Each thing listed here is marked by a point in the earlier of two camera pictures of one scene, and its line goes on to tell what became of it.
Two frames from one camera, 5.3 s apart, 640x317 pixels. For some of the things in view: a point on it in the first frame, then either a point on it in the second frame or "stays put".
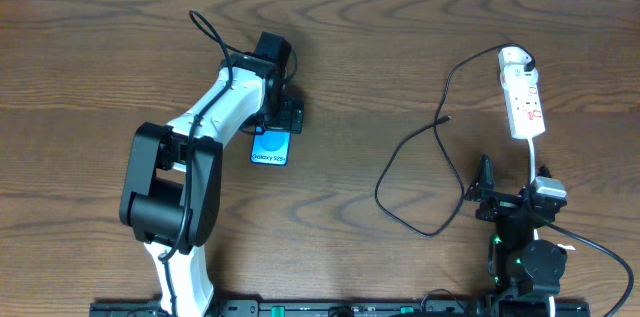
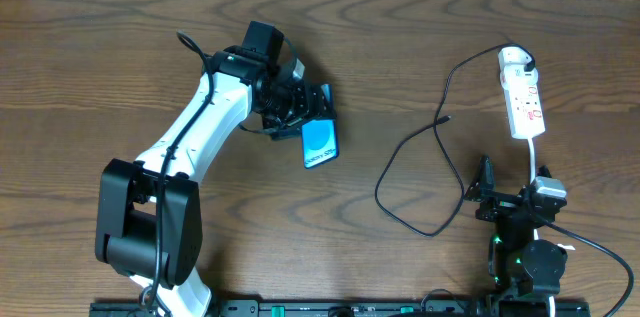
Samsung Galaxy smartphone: x=270 y=146 → x=320 y=142
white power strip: x=523 y=101 stays put
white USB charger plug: x=513 y=58 stays put
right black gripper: x=503 y=199 stays put
